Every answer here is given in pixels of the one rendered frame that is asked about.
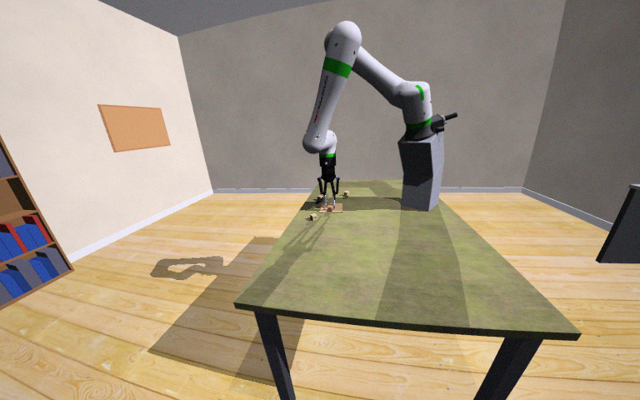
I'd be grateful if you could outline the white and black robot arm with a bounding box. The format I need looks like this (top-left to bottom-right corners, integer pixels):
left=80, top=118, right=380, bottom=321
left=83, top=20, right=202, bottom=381
left=302, top=21, right=458, bottom=168

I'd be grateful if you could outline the tan square mat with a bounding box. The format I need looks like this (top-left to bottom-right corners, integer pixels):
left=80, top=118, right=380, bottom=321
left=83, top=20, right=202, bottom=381
left=319, top=203, right=343, bottom=213

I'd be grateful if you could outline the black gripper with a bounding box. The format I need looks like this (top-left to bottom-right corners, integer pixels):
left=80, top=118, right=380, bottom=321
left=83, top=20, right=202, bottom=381
left=317, top=167, right=340, bottom=206

